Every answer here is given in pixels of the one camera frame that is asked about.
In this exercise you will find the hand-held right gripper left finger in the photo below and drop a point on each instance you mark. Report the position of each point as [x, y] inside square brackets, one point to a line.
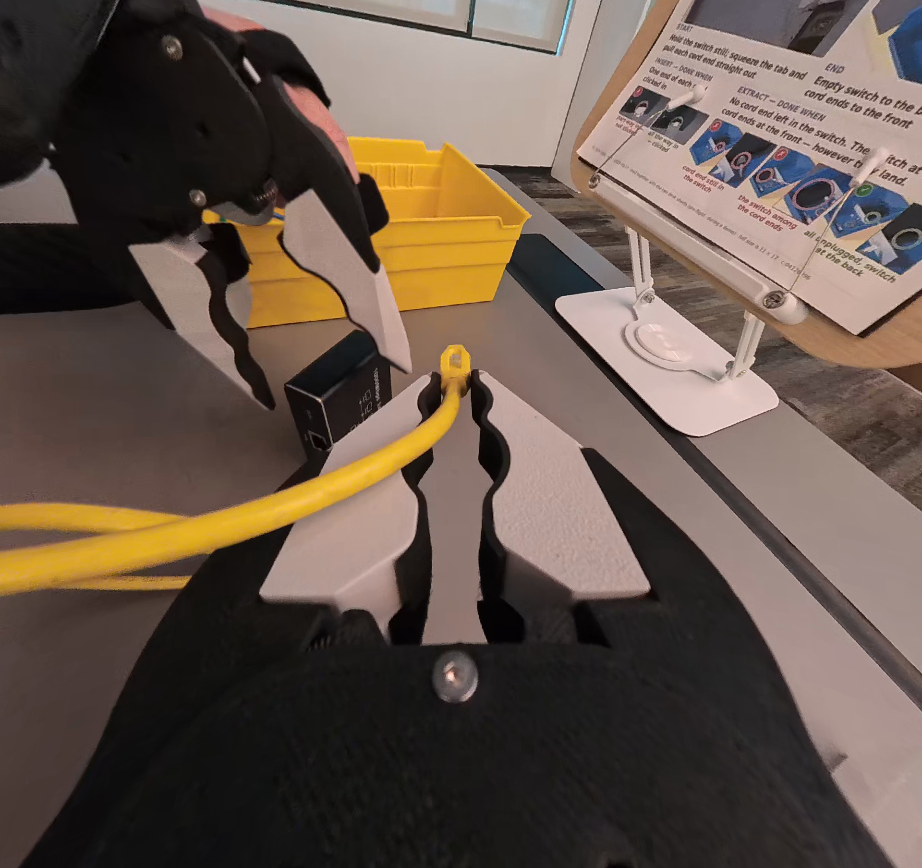
[338, 558]

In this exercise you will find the yellow plastic bin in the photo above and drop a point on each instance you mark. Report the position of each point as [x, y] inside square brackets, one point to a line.
[446, 255]

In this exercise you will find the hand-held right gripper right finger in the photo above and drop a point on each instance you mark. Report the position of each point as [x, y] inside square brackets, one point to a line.
[562, 522]

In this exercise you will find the person's left hand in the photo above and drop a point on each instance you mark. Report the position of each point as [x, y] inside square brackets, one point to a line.
[324, 122]

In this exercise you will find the black mesh wrist pad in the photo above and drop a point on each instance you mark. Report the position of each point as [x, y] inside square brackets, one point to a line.
[65, 270]

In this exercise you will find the black ethernet switch box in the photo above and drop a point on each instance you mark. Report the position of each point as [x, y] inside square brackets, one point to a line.
[324, 407]

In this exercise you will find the white document stand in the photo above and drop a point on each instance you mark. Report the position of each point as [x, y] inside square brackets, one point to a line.
[612, 335]

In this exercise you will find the wooden document board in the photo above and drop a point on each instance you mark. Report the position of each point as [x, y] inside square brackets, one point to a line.
[864, 349]

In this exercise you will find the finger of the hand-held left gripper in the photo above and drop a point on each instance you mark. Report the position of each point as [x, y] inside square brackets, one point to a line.
[180, 299]
[360, 306]

